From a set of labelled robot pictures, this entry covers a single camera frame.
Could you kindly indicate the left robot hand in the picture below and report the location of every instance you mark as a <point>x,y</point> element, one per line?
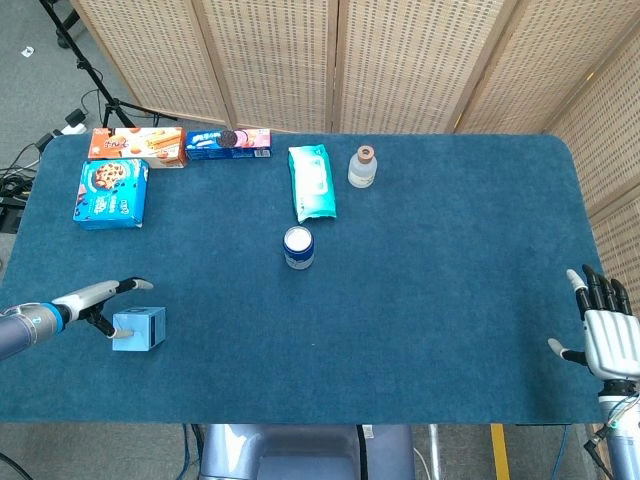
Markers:
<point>82,300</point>

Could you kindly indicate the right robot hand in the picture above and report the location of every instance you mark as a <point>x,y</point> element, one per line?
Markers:
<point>610,345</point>

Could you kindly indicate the light blue speaker box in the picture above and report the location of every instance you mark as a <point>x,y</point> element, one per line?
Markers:
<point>147,325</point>

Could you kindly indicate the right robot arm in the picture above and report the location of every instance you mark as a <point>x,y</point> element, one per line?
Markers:
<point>625,450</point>

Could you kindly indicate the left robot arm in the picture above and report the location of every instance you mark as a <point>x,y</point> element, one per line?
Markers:
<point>25,327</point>

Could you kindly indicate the blue chocolate chip cookie box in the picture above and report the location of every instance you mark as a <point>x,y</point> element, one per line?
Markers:
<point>110,195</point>

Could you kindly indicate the orange wafer roll box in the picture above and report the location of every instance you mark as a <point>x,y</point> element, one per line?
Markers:
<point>135,142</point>

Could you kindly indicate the blue sandwich cookie box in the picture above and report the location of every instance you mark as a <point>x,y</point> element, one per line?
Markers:
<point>225,147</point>

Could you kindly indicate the white power strip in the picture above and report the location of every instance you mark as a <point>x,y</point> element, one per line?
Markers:
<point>75,129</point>

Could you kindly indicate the metal table leg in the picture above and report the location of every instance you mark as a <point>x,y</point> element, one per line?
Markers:
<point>436,450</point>

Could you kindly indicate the blue table cloth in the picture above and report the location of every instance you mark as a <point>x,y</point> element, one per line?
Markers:
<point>400,300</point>

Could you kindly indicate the blue and white drink can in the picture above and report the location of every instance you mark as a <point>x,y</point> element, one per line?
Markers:
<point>298,250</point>

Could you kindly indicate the black tripod stand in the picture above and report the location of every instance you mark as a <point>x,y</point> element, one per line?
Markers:
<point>80,50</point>

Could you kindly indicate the green wet wipes pack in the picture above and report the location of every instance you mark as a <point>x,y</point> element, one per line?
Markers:
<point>312,185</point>

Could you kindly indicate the grey blue robot torso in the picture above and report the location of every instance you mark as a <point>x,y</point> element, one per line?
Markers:
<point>300,450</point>

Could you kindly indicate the frosted glass bottle wooden cap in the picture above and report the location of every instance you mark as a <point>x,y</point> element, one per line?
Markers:
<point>361,172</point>

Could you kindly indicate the woven wooden folding screen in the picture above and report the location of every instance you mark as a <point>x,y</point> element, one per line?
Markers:
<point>280,60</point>

